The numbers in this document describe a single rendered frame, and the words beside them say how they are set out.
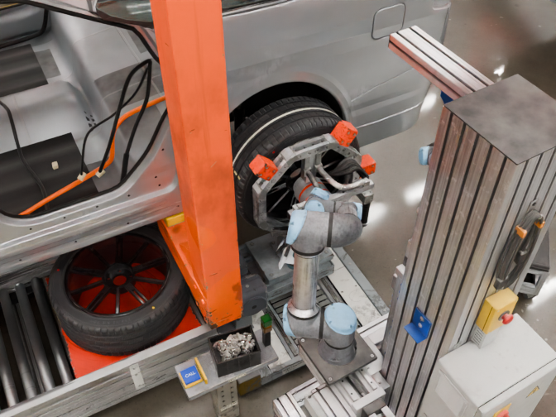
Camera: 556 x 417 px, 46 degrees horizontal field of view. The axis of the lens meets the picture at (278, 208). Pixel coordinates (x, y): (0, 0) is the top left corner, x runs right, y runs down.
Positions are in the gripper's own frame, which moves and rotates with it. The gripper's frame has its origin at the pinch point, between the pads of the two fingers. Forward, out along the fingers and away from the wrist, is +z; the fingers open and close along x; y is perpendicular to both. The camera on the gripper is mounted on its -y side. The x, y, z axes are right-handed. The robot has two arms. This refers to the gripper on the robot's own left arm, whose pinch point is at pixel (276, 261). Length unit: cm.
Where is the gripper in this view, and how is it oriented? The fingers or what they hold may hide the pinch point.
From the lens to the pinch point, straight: 269.9
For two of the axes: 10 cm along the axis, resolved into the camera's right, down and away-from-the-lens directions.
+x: -0.8, -3.2, 9.4
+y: 8.8, 4.3, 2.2
